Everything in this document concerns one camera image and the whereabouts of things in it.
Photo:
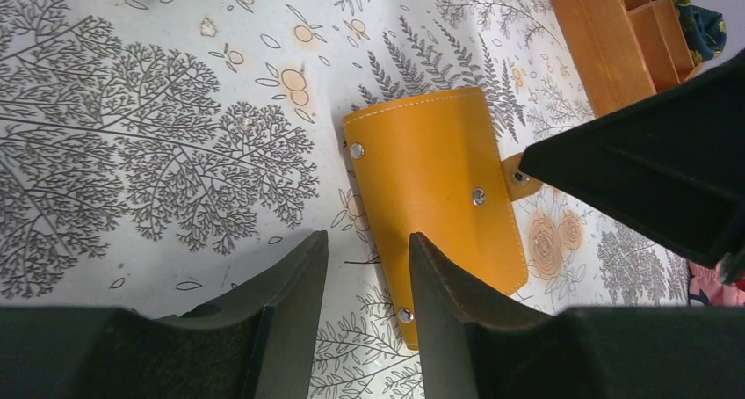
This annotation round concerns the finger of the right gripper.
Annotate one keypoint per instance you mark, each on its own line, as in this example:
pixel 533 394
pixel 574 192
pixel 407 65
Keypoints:
pixel 670 167

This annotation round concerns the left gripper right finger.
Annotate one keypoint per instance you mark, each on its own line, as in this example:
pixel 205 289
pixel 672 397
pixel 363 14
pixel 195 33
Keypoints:
pixel 474 342

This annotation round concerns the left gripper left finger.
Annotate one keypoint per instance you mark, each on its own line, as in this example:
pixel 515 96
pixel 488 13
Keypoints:
pixel 256 340

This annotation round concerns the yellow leather card holder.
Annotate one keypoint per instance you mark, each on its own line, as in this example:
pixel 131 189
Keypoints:
pixel 431 164

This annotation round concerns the orange wooden compartment tray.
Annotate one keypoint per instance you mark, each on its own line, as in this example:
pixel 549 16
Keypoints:
pixel 625 50

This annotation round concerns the floral patterned table mat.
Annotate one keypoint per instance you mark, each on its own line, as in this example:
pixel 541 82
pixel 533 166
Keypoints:
pixel 158 153

